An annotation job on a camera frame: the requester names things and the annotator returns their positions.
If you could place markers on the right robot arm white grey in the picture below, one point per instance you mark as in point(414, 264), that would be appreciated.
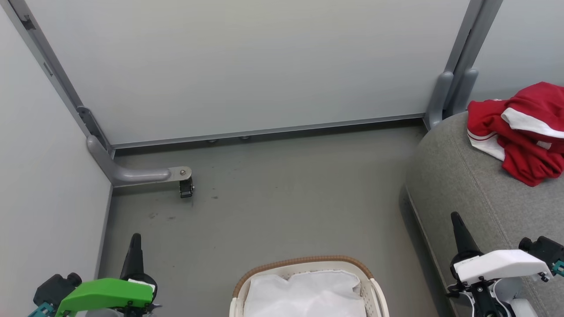
point(515, 299)

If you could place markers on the grey partition post beside sofa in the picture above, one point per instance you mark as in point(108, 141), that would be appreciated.
point(473, 39)

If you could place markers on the teal left camera connector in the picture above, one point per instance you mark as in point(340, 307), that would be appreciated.
point(40, 311)

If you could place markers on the teal right camera connector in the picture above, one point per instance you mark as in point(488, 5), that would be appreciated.
point(559, 267)

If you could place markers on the beige plastic laundry basket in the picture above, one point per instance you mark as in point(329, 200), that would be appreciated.
point(376, 295)

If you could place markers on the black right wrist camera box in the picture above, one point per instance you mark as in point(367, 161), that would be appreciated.
point(544, 248)

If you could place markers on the teal camera connector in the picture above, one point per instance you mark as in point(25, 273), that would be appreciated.
point(559, 267)
point(40, 311)

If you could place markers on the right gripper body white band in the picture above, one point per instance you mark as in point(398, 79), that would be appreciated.
point(502, 264)

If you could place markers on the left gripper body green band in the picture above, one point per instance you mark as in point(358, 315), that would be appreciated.
point(103, 293)

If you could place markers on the red and white garment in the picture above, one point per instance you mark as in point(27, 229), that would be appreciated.
point(526, 160)

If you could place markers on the black caster wheel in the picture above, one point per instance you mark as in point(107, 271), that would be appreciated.
point(186, 188)

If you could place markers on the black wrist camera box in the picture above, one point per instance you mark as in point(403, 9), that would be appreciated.
point(55, 288)
point(544, 248)

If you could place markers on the grey fabric sofa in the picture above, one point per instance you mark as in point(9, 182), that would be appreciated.
point(467, 189)

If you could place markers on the grey partition corner post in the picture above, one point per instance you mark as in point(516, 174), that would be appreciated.
point(53, 66)

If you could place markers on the red jacket with white stripes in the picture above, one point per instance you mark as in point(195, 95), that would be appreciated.
point(535, 105)

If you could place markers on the grey partition bottom rail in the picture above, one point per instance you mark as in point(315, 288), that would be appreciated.
point(264, 131)

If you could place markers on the short grey partition foot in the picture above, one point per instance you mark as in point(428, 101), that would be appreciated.
point(445, 97)

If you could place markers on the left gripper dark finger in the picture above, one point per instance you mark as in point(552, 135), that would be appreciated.
point(134, 262)

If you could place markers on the long grey partition foot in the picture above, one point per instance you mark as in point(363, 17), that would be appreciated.
point(132, 175)

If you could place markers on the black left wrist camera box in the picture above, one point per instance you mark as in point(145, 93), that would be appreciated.
point(55, 288)

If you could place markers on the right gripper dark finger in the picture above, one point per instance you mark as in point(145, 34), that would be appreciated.
point(462, 240)

